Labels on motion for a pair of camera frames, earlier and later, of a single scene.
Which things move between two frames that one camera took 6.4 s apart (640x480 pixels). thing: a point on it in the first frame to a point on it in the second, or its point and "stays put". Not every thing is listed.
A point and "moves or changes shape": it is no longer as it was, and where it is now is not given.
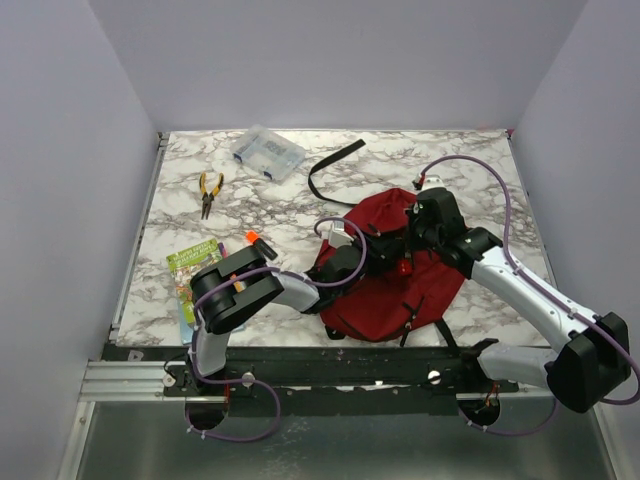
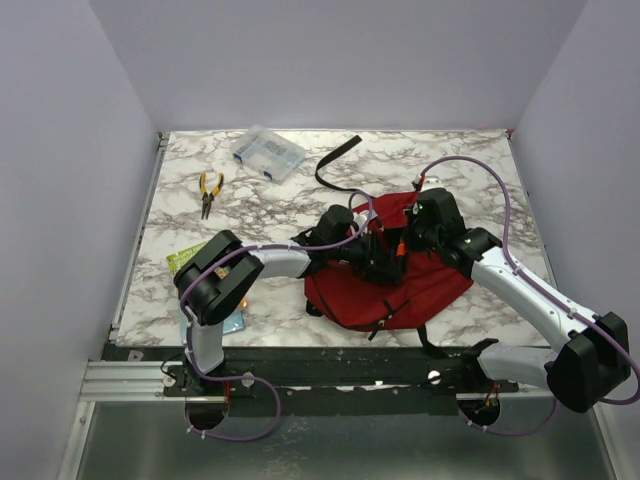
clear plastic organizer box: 267,152 stays put
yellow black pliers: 208,199 stays put
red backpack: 396,293 moves or changes shape
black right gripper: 415,215 stays put
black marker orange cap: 253,238 to 401,249
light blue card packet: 187,332 stays put
